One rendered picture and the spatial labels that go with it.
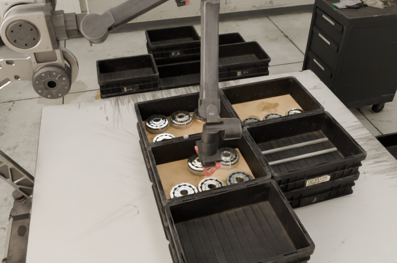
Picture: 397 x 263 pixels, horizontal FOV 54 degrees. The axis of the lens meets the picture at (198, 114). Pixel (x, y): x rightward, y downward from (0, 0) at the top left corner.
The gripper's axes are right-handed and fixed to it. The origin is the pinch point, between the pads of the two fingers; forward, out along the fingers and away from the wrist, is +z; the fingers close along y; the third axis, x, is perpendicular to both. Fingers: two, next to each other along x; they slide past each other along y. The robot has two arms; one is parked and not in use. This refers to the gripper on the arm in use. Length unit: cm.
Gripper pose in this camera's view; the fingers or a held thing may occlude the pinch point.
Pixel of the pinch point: (206, 168)
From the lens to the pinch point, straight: 139.6
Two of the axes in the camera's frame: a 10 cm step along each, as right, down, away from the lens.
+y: -2.7, -6.4, 7.2
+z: -0.7, 7.6, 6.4
